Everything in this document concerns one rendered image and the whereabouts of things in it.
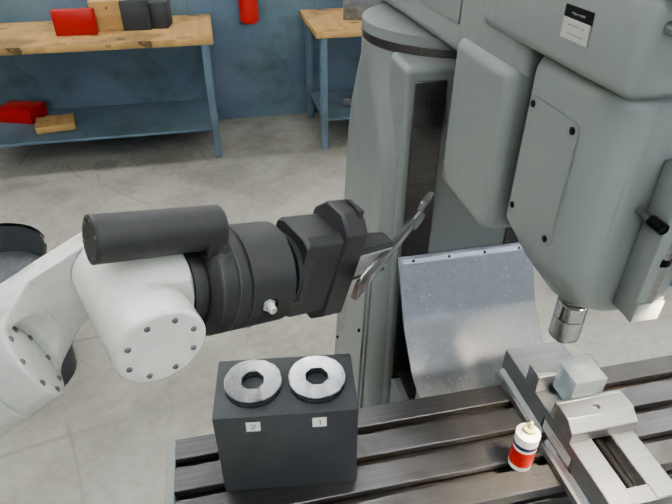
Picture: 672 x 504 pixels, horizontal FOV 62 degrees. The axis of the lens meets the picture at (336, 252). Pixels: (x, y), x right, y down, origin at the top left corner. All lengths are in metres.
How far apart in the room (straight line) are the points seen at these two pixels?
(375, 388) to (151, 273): 1.16
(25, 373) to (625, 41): 0.57
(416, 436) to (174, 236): 0.76
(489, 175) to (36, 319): 0.63
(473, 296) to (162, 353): 0.97
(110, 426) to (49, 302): 2.01
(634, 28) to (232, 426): 0.71
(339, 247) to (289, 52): 4.51
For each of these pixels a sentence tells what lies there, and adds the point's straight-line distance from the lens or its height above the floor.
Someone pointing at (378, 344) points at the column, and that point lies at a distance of 1.41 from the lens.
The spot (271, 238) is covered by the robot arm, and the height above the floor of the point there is 1.57.
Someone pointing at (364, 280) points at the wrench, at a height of 1.51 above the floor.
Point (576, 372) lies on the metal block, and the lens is 1.06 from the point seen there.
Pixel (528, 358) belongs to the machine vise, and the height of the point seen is 1.03.
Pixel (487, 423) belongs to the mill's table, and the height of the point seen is 0.96.
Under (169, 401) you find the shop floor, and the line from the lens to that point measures 2.47.
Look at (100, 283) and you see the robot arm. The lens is 0.42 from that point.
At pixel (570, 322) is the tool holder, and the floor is 1.24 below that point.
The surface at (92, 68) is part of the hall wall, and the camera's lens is 5.03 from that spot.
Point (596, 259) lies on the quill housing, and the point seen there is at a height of 1.42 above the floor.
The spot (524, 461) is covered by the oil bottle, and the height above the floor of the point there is 0.99.
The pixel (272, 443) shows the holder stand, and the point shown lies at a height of 1.08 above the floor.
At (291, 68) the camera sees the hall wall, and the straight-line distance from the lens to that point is 5.00.
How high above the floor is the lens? 1.82
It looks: 35 degrees down
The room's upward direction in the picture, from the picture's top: straight up
